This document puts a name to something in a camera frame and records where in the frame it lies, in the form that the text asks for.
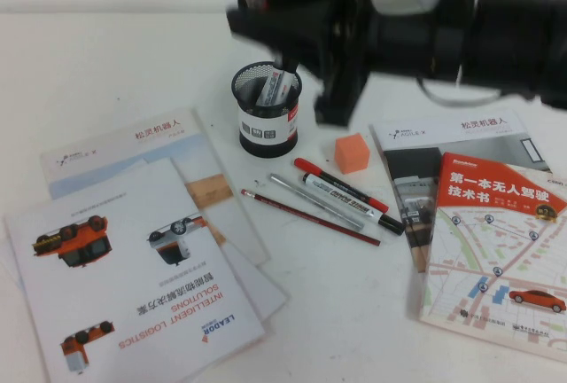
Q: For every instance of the LEADOR logistics brochure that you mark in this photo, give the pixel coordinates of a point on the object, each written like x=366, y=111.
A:
x=133, y=232

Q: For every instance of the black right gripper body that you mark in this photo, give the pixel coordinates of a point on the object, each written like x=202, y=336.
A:
x=354, y=46

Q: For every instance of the red pencil with eraser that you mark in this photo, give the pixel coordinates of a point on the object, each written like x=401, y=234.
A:
x=310, y=216

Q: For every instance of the red cap fine marker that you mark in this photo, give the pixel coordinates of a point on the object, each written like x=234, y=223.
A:
x=341, y=185

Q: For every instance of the AgileX brochure with room photo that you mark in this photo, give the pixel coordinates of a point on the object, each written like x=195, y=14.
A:
x=412, y=166

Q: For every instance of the silver pen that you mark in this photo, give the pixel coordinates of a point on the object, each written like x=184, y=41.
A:
x=310, y=197

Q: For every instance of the orange foam cube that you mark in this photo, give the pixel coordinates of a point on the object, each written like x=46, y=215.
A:
x=351, y=154

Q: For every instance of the AgileX brochure with sky print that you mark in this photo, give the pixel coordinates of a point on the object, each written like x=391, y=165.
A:
x=111, y=148

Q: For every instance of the white whiteboard marker black cap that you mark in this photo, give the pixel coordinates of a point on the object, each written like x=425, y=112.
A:
x=341, y=197

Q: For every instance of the black mesh pen holder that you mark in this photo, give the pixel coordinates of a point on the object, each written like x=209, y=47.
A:
x=261, y=128

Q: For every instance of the red self-driving book with map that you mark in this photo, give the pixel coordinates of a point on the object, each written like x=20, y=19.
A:
x=478, y=245

